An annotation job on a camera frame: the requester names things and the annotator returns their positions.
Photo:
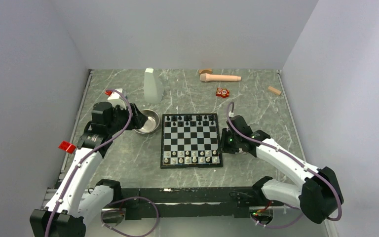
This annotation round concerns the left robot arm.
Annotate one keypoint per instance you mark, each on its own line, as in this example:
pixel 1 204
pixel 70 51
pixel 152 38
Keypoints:
pixel 68 214

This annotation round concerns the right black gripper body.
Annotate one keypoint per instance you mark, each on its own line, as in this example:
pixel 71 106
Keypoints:
pixel 230 142

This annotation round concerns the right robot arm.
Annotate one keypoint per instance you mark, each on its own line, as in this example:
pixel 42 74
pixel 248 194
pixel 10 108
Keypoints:
pixel 315 191

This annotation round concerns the round wooden disc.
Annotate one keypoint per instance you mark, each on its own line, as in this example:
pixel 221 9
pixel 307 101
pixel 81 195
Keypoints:
pixel 205 71

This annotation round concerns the black and white chessboard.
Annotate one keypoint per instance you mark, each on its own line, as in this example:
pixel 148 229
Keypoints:
pixel 190 140

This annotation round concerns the red lego brick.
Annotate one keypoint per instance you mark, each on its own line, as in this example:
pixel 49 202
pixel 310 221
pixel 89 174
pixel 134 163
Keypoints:
pixel 67 147

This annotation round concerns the red owl toy block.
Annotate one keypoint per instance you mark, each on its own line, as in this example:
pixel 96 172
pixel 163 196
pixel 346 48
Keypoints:
pixel 222 92

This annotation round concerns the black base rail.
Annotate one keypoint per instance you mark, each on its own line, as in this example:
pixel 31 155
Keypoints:
pixel 238 202

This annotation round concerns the beige toy microphone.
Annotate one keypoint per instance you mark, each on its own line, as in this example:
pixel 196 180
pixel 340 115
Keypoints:
pixel 210 77

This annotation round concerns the grey plastic bottle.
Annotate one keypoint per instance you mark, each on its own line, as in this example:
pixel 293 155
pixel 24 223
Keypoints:
pixel 153 88

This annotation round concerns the small wooden block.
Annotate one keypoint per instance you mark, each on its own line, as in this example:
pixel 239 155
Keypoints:
pixel 274 90

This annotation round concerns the empty steel bowl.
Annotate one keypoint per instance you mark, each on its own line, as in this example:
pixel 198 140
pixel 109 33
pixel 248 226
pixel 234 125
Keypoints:
pixel 151 124

